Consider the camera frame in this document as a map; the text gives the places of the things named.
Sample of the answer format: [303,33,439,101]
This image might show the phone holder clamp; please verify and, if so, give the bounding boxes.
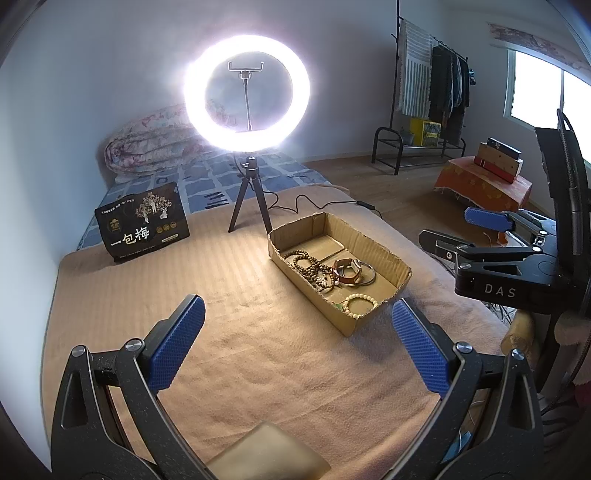
[228,60,265,134]

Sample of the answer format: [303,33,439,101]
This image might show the patterned curtain valance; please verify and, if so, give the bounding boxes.
[489,22,591,79]

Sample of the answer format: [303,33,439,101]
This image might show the person's right forearm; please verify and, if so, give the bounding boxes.
[551,316,591,416]

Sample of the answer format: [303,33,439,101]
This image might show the folded floral quilt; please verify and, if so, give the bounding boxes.
[104,104,222,176]

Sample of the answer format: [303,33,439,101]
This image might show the brown strap wristwatch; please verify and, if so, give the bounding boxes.
[333,258,365,283]

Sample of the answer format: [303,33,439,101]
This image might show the dark hanging clothes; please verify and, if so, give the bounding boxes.
[428,44,472,123]

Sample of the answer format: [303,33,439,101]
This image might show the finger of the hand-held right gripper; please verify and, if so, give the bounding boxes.
[464,207,559,241]
[419,229,552,278]

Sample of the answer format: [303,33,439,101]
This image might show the person's right hand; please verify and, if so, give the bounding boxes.
[502,308,537,365]

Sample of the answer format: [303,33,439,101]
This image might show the window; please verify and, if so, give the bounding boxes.
[505,48,591,139]

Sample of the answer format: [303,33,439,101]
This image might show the dark flat box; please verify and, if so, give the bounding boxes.
[487,137,522,158]

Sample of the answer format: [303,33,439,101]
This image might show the black printed gift box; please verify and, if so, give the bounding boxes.
[95,181,191,264]

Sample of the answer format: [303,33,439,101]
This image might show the yellow box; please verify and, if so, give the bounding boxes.
[410,117,441,147]

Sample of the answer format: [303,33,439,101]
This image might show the grey striped clothing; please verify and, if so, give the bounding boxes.
[540,406,591,462]

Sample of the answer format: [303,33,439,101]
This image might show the brown wooden bead necklace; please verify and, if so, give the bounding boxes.
[281,249,345,292]

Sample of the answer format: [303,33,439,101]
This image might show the black metal shoe rack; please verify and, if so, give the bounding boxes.
[372,127,467,176]

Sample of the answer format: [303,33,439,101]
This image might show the cream bead bracelet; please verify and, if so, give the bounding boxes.
[342,293,379,319]

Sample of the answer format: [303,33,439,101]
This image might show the small table orange cloth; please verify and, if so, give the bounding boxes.
[434,156,533,227]

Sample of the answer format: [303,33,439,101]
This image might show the ring light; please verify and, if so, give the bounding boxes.
[184,33,311,153]

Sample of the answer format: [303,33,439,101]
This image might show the black clothes rack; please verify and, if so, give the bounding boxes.
[390,0,472,121]

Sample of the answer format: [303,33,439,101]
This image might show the cardboard box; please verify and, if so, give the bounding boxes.
[268,212,413,337]

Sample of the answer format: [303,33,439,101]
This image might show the tan and red box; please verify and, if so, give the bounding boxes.
[474,141,525,184]

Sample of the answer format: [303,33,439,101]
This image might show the yellowish translucent block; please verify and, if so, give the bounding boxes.
[205,422,332,480]

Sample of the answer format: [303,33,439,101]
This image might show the black tripod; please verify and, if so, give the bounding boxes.
[228,154,274,234]

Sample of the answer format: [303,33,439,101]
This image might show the striped hanging cloth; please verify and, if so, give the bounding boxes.
[398,18,434,116]

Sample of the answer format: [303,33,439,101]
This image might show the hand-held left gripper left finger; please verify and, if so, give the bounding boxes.
[50,294,218,480]

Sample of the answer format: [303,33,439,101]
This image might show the black power cable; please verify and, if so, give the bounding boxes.
[270,194,384,217]

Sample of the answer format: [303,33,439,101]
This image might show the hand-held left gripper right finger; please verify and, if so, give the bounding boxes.
[390,298,546,480]

